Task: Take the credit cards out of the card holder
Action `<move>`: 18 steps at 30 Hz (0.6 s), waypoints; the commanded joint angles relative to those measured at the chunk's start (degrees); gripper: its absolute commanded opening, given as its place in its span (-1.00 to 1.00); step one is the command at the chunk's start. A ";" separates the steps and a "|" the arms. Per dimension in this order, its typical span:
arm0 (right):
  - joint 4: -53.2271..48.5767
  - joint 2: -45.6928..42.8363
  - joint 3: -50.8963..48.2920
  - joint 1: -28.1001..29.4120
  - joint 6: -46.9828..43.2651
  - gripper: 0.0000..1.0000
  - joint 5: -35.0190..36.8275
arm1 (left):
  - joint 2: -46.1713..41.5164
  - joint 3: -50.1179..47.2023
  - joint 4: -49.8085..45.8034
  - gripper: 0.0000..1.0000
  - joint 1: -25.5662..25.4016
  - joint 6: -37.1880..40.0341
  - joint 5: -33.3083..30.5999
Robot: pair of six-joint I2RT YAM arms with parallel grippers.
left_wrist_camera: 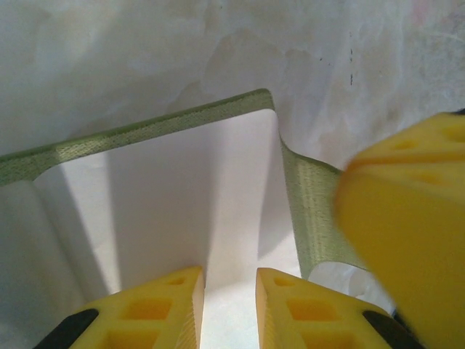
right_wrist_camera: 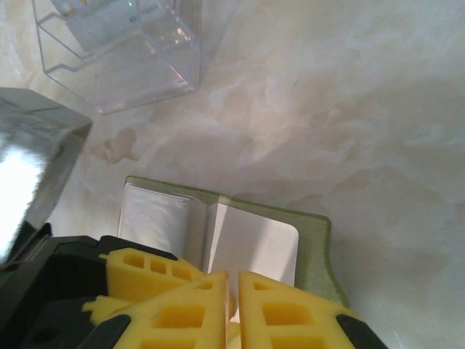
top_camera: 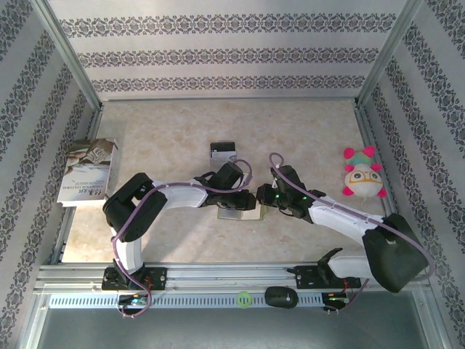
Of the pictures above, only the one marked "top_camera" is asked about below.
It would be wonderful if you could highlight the white paperback book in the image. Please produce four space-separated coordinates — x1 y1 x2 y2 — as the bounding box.
57 137 120 208

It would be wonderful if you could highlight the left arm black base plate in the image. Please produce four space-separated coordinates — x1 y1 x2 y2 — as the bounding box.
101 267 169 292

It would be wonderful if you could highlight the aluminium back rail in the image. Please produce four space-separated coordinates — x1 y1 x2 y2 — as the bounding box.
98 95 361 104

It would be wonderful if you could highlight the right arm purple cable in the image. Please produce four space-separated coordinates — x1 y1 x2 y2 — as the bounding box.
268 152 436 313

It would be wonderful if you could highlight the slotted grey cable duct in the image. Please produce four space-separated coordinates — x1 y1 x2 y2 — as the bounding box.
48 292 325 310

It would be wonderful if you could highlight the clear acrylic card stand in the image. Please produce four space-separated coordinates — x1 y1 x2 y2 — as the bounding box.
209 141 239 172

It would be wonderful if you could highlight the aluminium side rail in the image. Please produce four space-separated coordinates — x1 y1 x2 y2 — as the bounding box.
352 100 415 262
49 107 105 265

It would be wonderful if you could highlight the grey metal shelf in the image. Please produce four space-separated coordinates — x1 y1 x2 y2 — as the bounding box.
21 290 455 349

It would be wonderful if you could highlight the aluminium mounting rail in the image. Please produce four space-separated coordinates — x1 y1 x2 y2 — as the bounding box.
33 261 433 294

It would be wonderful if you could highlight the small circuit board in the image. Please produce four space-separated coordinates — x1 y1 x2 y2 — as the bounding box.
118 294 152 307
324 292 350 305

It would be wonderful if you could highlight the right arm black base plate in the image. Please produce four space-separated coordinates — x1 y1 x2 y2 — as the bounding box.
296 265 363 291

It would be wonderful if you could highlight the black computer mouse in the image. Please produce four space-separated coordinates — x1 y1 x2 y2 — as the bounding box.
264 286 299 310

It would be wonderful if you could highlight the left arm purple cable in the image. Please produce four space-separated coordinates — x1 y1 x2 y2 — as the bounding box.
110 159 254 320

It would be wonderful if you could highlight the plush toy with glasses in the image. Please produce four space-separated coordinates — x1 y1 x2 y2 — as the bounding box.
343 145 388 199

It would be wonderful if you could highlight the aluminium frame post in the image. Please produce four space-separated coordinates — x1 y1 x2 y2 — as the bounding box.
355 0 426 108
31 0 102 110

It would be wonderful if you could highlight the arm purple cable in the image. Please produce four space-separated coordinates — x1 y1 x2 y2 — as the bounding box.
110 159 254 320
268 152 436 313

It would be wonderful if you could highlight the silver credit card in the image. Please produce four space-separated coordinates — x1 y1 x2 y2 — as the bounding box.
210 151 238 164

